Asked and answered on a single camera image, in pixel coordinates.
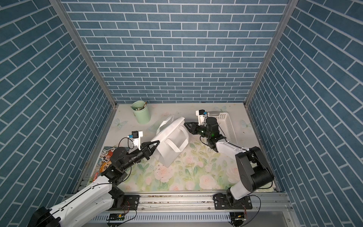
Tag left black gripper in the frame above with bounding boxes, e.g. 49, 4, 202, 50
120, 141, 159, 171

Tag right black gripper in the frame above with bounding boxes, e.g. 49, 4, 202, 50
185, 122, 212, 140

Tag white insulated delivery bag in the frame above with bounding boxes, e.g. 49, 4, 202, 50
152, 115, 189, 167

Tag white plastic basket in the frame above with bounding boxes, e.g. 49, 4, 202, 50
208, 112, 237, 144

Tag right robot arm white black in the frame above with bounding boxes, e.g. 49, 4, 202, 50
184, 117, 274, 209

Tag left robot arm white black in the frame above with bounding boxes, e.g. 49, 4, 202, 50
28, 141, 160, 227

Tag green round object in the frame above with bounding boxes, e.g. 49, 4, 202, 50
131, 103, 151, 124

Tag colourful illustrated book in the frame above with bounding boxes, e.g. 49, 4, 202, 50
88, 146, 116, 183

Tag floral table mat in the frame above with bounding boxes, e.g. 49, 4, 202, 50
85, 138, 273, 193

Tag green circuit board left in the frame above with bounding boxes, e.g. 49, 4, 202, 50
106, 213, 125, 222

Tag circuit board right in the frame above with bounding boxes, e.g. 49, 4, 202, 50
229, 212, 246, 227

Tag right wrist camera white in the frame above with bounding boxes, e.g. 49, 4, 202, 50
196, 109, 208, 125

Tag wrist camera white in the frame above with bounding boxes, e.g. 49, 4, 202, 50
196, 109, 208, 125
129, 131, 143, 149

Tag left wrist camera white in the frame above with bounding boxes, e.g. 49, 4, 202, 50
129, 131, 143, 149

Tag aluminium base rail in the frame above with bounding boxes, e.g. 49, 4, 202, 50
83, 191, 299, 227

